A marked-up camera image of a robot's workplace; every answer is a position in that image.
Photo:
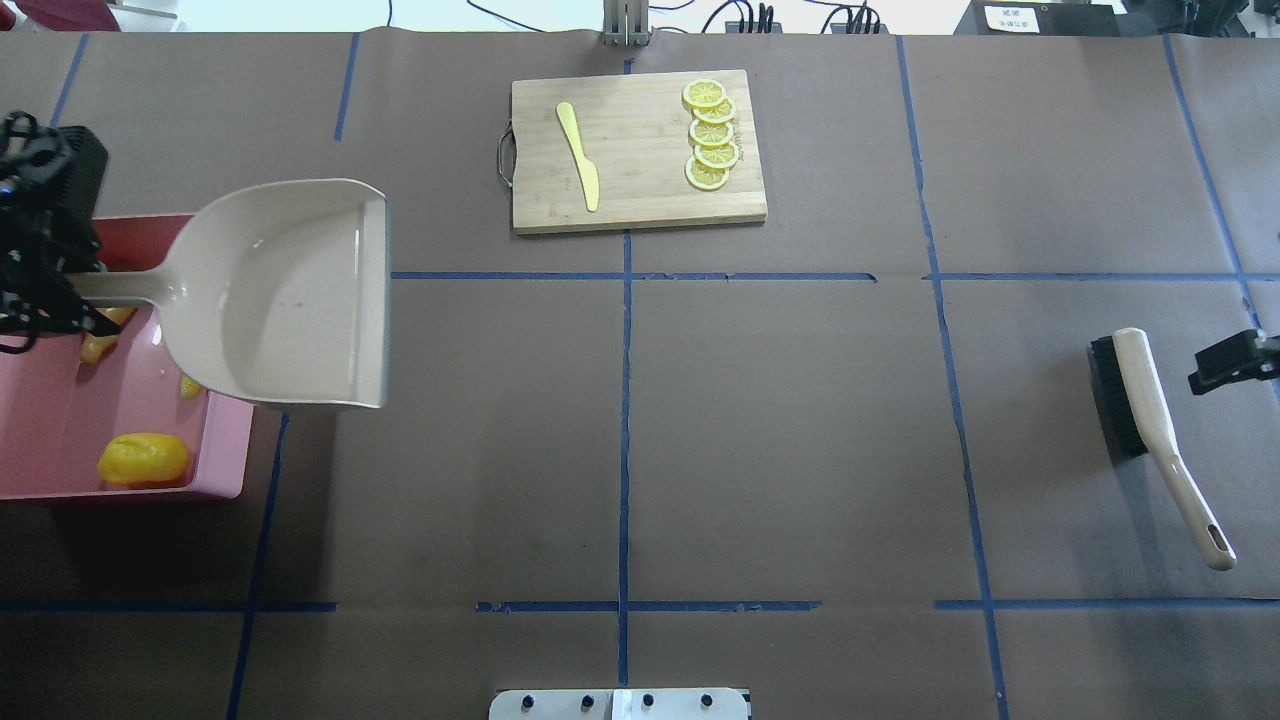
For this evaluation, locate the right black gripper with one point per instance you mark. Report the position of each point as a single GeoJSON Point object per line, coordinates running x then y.
{"type": "Point", "coordinates": [1226, 362]}

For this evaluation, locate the black box device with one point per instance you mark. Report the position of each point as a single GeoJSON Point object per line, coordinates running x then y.
{"type": "Point", "coordinates": [1037, 18]}

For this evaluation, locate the yellow toy pepper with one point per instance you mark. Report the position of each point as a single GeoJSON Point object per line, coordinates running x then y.
{"type": "Point", "coordinates": [144, 459]}

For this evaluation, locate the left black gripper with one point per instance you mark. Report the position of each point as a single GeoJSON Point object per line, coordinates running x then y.
{"type": "Point", "coordinates": [30, 262]}

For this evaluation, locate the beige plastic dustpan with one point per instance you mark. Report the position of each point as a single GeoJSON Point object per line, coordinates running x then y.
{"type": "Point", "coordinates": [277, 294]}

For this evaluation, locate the white hand brush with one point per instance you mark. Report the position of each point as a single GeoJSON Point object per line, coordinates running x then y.
{"type": "Point", "coordinates": [1134, 409]}

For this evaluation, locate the yellow plastic knife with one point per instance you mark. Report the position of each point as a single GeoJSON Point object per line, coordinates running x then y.
{"type": "Point", "coordinates": [588, 173]}

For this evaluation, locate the yellow toy corn cob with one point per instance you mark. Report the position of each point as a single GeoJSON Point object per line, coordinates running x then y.
{"type": "Point", "coordinates": [96, 346]}

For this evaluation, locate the pink plastic bin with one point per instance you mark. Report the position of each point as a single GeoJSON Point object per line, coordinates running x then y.
{"type": "Point", "coordinates": [58, 415]}

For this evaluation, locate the wooden cutting board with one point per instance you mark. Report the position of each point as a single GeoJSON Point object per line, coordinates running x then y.
{"type": "Point", "coordinates": [636, 130]}

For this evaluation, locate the aluminium frame post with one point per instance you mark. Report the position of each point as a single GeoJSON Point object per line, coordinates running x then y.
{"type": "Point", "coordinates": [626, 23]}

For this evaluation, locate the lemon slice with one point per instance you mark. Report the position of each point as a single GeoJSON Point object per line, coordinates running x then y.
{"type": "Point", "coordinates": [723, 112]}
{"type": "Point", "coordinates": [705, 178]}
{"type": "Point", "coordinates": [710, 135]}
{"type": "Point", "coordinates": [720, 157]}
{"type": "Point", "coordinates": [703, 93]}

